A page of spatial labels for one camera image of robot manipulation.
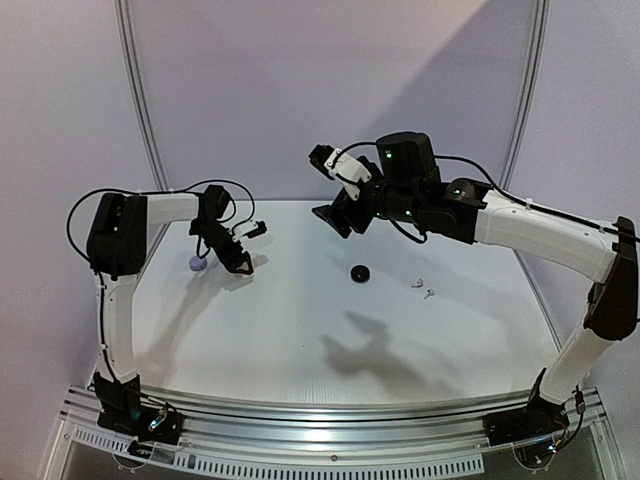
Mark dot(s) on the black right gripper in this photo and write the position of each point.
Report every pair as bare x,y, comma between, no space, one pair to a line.
347,211

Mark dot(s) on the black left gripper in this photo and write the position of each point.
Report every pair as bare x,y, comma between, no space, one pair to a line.
233,264

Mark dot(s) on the purple earbud charging case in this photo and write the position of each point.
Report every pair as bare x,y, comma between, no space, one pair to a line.
197,264

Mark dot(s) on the black earbud charging case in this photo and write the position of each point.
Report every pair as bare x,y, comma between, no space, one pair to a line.
360,274

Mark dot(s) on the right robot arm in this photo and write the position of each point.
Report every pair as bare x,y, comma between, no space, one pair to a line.
404,187

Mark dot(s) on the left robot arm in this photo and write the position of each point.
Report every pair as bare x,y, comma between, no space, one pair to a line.
116,252

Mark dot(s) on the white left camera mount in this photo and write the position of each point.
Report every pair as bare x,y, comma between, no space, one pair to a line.
244,228

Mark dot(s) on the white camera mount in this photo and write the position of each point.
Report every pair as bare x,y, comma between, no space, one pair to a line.
350,172
244,228

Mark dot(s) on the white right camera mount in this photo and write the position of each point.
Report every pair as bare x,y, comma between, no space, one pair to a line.
350,172

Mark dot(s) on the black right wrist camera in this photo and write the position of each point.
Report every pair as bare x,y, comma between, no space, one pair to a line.
318,157

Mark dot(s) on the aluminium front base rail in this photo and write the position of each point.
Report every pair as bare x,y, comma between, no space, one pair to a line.
227,438

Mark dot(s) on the aluminium left corner post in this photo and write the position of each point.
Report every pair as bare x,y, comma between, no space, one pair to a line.
132,67

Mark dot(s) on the aluminium corner post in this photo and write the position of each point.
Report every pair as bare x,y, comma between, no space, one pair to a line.
527,90
132,67

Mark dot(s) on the aluminium right corner post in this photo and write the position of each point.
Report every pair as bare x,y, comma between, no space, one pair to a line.
527,90

